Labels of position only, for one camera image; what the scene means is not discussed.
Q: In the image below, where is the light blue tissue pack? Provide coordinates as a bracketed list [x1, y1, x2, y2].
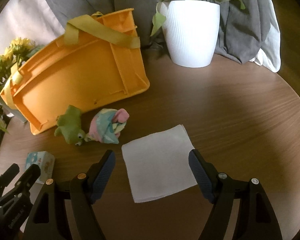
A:
[25, 151, 55, 184]

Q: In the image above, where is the green frog plush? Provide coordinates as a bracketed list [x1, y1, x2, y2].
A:
[54, 105, 86, 146]

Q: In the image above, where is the pastel rolled cloth toy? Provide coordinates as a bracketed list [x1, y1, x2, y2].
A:
[85, 108, 129, 144]

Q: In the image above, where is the white folded napkin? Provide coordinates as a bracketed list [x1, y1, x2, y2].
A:
[122, 125, 197, 203]

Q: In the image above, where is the sunflower bouquet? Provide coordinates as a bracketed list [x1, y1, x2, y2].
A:
[0, 37, 44, 132]

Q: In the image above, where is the orange plastic crate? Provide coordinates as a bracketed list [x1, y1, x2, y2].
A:
[0, 8, 150, 135]

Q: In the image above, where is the pale pink curtain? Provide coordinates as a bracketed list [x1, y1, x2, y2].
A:
[0, 0, 64, 55]

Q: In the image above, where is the grey curtain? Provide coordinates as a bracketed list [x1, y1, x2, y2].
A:
[46, 0, 280, 67]

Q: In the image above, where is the white plant pot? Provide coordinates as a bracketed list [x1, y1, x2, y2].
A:
[157, 0, 220, 68]

